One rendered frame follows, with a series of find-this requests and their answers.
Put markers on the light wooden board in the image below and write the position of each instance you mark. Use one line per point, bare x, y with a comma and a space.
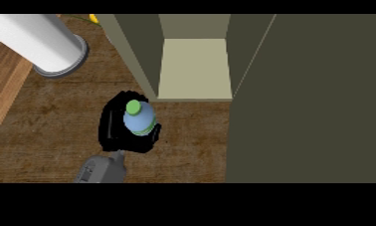
11, 77

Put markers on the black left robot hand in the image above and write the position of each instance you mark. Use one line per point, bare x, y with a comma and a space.
110, 130

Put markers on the yellow object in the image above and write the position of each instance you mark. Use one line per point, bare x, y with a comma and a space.
94, 18

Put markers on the blue water bottle green cap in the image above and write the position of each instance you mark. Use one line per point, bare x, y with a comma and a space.
139, 120

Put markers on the olive open cabinet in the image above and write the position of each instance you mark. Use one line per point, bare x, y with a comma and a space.
195, 70

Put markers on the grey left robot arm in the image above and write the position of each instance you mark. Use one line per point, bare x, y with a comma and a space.
102, 169

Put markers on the white paper towel roll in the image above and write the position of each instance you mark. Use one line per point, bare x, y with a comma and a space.
38, 42

